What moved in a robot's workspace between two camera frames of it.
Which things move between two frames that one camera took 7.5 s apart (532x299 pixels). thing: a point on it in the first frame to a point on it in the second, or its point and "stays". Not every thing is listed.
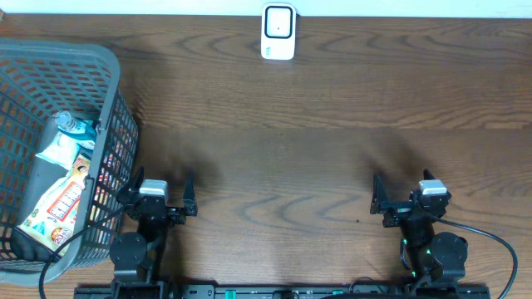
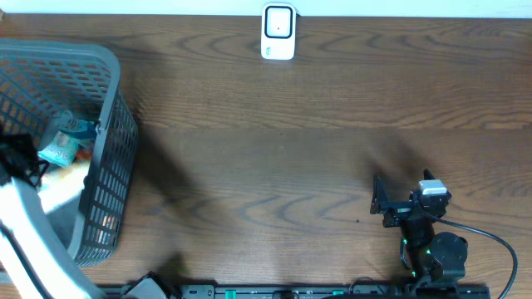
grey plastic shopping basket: [37, 81] stays
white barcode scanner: [278, 31] stays
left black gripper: [176, 217] to [22, 142]
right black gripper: [398, 210] stays
